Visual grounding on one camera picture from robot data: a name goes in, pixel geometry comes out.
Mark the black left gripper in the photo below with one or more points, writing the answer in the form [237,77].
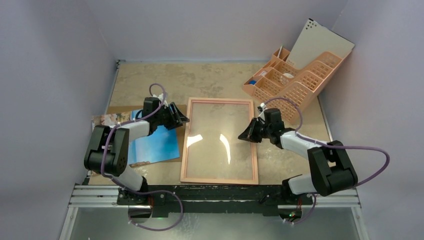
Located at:
[179,118]

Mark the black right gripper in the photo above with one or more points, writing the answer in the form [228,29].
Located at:
[257,129]

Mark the beach landscape photo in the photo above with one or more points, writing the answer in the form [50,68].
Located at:
[113,118]

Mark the clear glass sheet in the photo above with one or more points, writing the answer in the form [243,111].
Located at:
[218,139]

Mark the pink picture frame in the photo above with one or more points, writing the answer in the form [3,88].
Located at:
[220,180]

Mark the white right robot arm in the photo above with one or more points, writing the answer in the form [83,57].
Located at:
[331,169]

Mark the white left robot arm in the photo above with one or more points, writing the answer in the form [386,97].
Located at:
[107,151]

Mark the brown cardboard backing board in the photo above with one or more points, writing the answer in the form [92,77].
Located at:
[179,132]

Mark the orange plastic desk organizer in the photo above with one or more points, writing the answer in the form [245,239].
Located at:
[306,85]

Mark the white tape roll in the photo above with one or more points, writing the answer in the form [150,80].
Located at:
[288,75]

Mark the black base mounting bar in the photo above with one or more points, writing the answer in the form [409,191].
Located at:
[267,200]

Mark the green white pen upright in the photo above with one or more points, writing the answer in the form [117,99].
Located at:
[280,52]

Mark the grey perforated board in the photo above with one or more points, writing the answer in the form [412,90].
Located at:
[314,40]

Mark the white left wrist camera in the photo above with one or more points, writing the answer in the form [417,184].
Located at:
[163,99]

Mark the aluminium rail frame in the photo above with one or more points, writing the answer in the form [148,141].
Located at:
[94,215]

